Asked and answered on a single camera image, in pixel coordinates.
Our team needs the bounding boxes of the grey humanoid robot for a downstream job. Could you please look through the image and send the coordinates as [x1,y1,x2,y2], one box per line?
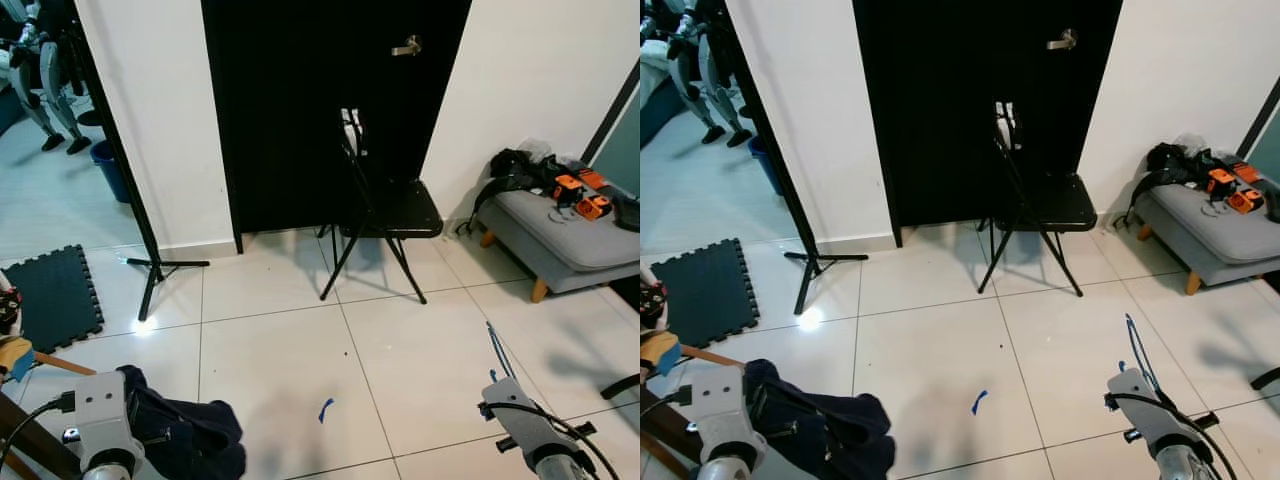
[640,0,761,149]
[0,0,101,156]

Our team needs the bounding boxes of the blue bin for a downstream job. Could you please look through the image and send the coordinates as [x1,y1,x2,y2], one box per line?
[748,135,787,197]
[90,140,132,205]

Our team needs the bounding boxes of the black foam floor mat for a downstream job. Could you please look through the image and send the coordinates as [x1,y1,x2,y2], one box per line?
[0,245,106,353]
[650,238,761,349]

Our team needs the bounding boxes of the black fabric bag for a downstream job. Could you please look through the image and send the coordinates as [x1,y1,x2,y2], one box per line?
[1138,143,1216,199]
[486,148,563,209]

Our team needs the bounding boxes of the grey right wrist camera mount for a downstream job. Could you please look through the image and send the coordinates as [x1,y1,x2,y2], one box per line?
[1105,368,1201,466]
[480,375,567,471]

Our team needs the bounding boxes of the dark wooden furniture edge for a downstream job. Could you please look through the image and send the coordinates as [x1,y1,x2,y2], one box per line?
[640,385,703,480]
[0,390,81,480]

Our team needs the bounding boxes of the black folding chair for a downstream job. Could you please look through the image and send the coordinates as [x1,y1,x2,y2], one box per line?
[975,100,1098,298]
[318,108,444,304]

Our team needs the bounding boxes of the black stand base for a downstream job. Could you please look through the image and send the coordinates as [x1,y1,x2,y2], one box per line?
[118,255,211,323]
[785,250,869,316]

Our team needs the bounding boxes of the yellow blue wooden-handled brush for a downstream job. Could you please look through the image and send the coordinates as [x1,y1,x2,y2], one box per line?
[640,328,747,377]
[0,335,98,386]

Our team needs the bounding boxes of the dark navy garment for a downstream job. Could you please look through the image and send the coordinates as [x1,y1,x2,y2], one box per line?
[745,358,897,480]
[115,365,247,480]

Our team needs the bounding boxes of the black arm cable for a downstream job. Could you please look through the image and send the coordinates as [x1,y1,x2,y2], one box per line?
[485,400,621,480]
[0,393,77,471]
[1105,392,1241,480]
[640,385,693,421]

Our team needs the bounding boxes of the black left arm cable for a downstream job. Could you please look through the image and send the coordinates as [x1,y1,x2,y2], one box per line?
[0,393,77,471]
[640,385,693,421]

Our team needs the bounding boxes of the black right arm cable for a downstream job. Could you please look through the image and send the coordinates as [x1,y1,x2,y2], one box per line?
[1105,392,1241,480]
[485,400,621,480]

